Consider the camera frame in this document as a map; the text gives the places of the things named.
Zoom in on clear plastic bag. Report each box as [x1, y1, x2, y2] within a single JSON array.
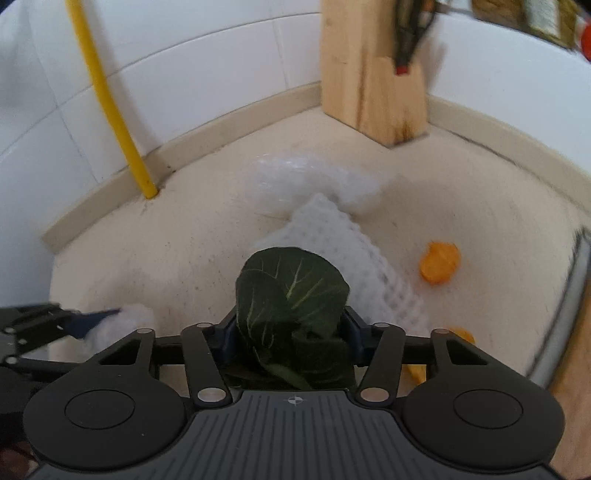
[[82, 304, 157, 357], [245, 153, 383, 218]]

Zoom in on white foam fruit net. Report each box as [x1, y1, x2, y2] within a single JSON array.
[[253, 193, 431, 337]]

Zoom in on dark green leafy vegetable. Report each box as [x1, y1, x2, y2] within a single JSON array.
[[226, 247, 356, 391]]

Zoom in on black kitchen scissors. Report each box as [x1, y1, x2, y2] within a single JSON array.
[[394, 0, 438, 76]]

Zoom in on orange peel piece near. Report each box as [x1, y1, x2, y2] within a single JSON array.
[[406, 327, 476, 386]]

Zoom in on orange peel piece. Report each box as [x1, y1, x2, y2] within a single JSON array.
[[419, 242, 462, 285], [406, 327, 476, 386]]

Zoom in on yellow gas pipe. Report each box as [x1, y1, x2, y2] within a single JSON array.
[[64, 0, 159, 199]]

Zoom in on wooden cutting board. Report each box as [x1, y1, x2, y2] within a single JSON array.
[[551, 283, 591, 479]]

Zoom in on wooden knife block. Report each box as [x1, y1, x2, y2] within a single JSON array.
[[320, 1, 428, 147]]

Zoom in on glass jar of beans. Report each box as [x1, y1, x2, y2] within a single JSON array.
[[472, 0, 524, 30]]

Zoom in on glass jar orange lid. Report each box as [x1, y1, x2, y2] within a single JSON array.
[[523, 0, 579, 49]]

